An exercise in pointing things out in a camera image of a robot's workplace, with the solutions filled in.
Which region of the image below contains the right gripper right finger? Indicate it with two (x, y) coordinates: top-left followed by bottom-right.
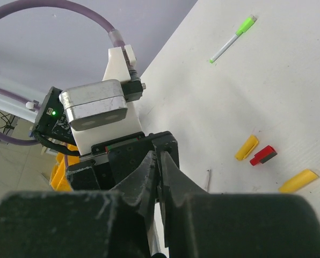
(159, 152), (320, 257)

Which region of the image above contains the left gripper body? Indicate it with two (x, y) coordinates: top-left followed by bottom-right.
(66, 131), (179, 190)

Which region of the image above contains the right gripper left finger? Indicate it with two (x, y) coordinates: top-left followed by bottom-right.
(0, 151), (156, 257)

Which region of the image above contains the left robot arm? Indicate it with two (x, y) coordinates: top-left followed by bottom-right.
(0, 48), (179, 190)

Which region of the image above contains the yellow pen cap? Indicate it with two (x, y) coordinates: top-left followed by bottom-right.
(278, 169), (319, 194)
(235, 134), (259, 161)

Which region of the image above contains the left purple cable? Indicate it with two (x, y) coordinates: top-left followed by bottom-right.
(0, 0), (126, 146)

